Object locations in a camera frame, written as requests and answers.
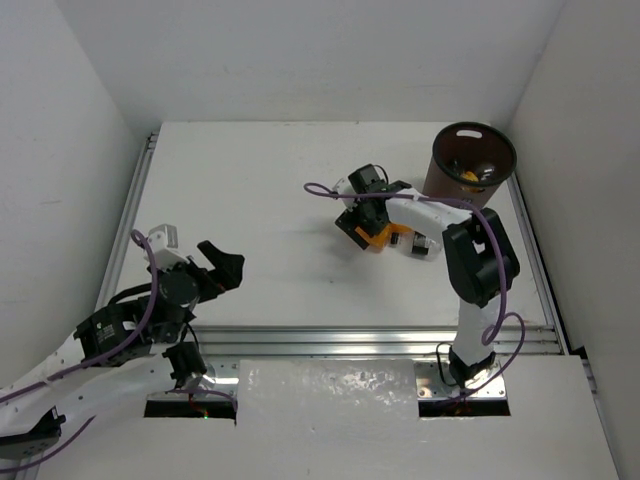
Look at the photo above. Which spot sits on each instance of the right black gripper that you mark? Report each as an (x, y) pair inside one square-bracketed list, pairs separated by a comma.
[(345, 221)]

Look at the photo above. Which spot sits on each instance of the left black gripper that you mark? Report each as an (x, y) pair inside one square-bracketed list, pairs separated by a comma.
[(209, 279)]

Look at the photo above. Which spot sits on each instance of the orange juice bottle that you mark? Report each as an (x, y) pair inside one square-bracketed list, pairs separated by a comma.
[(378, 241)]

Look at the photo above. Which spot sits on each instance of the clear bottle dark label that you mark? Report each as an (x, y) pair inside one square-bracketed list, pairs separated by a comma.
[(415, 245)]

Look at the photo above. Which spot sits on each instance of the clear bottle orange label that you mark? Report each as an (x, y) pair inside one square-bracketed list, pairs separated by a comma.
[(469, 176)]

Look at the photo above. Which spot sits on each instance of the clear bottle black cap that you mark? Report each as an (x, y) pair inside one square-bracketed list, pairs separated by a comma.
[(487, 172)]

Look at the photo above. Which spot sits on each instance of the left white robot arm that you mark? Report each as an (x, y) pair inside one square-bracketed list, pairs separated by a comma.
[(141, 343)]

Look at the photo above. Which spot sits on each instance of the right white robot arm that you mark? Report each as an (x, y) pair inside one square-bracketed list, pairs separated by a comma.
[(480, 260)]

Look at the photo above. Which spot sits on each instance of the brown plastic waste bin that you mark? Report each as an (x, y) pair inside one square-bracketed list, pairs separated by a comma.
[(461, 147)]

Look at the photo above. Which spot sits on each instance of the aluminium front rail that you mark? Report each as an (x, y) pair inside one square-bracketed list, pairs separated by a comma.
[(320, 342)]

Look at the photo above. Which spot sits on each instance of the aluminium rail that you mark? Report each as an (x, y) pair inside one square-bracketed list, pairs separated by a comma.
[(320, 342), (127, 219), (544, 290)]

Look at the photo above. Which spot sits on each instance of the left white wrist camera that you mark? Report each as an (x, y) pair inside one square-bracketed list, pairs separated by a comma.
[(163, 240)]

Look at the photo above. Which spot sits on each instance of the aluminium left rail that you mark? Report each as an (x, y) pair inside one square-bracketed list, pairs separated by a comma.
[(127, 219)]

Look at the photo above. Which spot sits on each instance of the aluminium right rail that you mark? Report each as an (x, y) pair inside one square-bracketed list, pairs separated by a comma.
[(544, 290)]

